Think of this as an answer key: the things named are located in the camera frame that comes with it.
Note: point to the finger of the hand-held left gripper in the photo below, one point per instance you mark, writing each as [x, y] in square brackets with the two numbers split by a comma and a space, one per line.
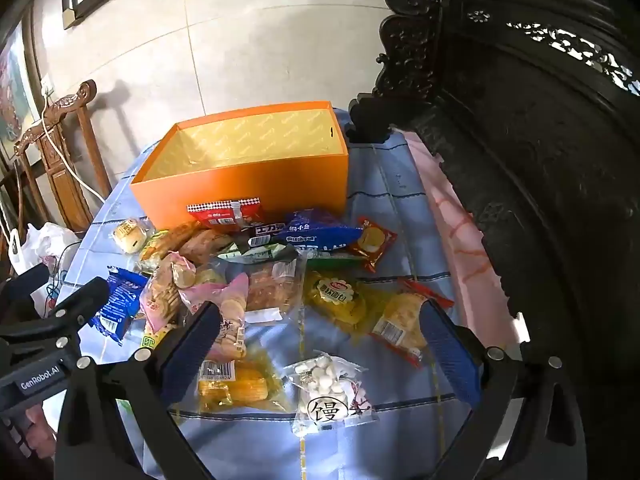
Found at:
[85, 295]
[27, 282]

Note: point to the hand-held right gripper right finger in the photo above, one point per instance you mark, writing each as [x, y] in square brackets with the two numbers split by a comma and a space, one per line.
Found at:
[446, 355]

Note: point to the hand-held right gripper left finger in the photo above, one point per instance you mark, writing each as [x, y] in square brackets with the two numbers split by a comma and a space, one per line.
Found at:
[192, 342]

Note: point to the small blue biscuit packet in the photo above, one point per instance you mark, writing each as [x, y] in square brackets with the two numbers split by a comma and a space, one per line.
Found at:
[117, 305]

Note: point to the pink cracker packet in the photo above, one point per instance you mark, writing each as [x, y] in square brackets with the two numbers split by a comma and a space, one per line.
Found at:
[160, 295]
[227, 310]

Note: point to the yellowish bread packet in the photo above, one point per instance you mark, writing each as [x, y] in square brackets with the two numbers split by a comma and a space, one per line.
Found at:
[162, 245]

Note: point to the red checkered snack box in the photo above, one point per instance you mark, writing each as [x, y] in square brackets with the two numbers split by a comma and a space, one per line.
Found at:
[225, 212]

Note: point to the red round-cracker packet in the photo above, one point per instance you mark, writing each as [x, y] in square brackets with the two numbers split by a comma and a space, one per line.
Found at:
[372, 242]

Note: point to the orange cardboard box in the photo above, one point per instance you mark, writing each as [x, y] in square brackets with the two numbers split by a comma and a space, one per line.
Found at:
[240, 180]

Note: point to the person's left hand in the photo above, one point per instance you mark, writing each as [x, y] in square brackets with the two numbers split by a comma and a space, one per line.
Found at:
[41, 430]

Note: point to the yellow green snack packet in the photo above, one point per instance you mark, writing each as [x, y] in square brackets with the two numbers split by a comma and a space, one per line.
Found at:
[155, 337]

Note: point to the white plastic bag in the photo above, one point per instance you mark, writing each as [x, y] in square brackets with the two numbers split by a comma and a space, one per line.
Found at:
[42, 242]

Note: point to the red-edged bread packet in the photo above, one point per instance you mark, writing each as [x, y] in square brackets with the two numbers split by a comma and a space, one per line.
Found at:
[400, 320]

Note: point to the yellow corn packet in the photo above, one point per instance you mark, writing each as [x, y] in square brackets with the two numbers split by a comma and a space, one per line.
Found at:
[235, 385]

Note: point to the round pastry packet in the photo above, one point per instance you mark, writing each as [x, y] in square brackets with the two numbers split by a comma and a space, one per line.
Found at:
[131, 235]

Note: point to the clear brown bread packet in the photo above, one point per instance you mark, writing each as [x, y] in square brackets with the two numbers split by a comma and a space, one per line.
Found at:
[272, 287]

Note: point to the pink cloth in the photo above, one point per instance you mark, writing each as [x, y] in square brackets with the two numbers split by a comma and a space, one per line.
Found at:
[460, 250]

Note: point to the carved wooden chair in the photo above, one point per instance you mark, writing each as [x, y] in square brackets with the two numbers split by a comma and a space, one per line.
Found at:
[65, 180]

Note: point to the yellow bread packet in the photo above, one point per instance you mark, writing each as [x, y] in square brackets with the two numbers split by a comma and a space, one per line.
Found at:
[340, 300]

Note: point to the clear bag of white buns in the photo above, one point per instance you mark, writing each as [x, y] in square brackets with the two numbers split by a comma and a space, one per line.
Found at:
[325, 390]

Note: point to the black white-label snack packet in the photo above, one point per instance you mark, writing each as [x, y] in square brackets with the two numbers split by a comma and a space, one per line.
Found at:
[265, 232]

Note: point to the large blue chip bag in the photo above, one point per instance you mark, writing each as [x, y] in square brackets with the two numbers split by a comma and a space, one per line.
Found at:
[317, 232]

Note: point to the blue checked tablecloth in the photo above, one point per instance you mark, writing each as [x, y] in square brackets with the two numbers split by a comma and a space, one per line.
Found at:
[380, 195]

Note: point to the colourful framed painting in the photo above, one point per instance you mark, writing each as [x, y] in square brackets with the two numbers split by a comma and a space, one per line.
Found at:
[15, 95]

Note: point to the dark carved wooden furniture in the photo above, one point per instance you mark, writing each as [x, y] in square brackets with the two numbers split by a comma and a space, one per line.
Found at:
[540, 160]

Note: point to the white wall socket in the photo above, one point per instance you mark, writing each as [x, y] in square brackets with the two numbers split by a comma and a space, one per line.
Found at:
[47, 86]

